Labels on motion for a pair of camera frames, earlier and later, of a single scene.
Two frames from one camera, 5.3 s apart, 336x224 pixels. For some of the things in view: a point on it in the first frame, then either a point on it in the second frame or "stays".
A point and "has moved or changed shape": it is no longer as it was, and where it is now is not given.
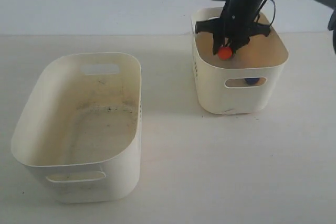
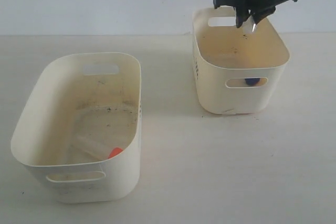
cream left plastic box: (79, 130) stays
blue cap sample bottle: (252, 81) has moved or changed shape
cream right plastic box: (247, 82) stays
